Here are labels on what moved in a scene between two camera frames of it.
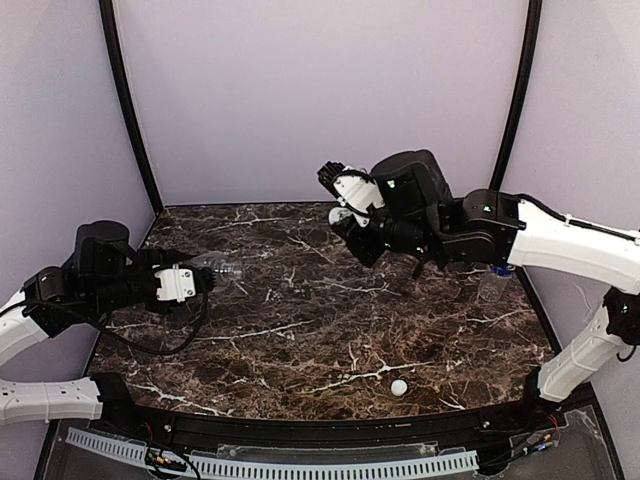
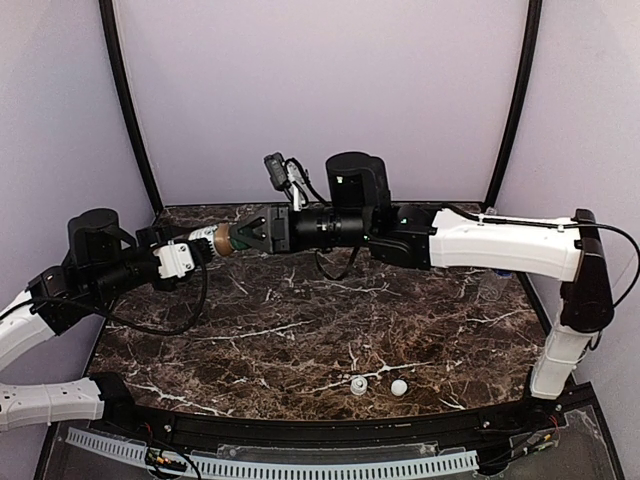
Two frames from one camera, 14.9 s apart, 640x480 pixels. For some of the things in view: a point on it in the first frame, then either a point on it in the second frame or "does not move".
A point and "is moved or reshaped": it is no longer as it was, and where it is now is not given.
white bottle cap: (399, 387) does not move
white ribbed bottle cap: (336, 214) is moved or reshaped
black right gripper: (360, 241) -> (278, 229)
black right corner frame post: (531, 37) does not move
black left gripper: (201, 278) -> (201, 251)
